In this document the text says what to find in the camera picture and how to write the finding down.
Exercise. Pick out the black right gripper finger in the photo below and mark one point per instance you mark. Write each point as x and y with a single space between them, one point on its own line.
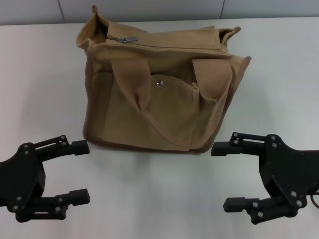
259 205
239 147

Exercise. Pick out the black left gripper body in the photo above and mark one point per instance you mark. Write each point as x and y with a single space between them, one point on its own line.
22 171

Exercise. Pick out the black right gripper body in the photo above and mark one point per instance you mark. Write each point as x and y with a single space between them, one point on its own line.
291 169

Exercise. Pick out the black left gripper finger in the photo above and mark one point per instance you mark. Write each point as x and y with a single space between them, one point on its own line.
49 206
78 147

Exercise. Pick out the khaki canvas food bag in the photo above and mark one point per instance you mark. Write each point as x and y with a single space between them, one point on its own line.
154 117

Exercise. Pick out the silver metal zipper pull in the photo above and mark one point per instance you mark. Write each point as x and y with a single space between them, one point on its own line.
127 39

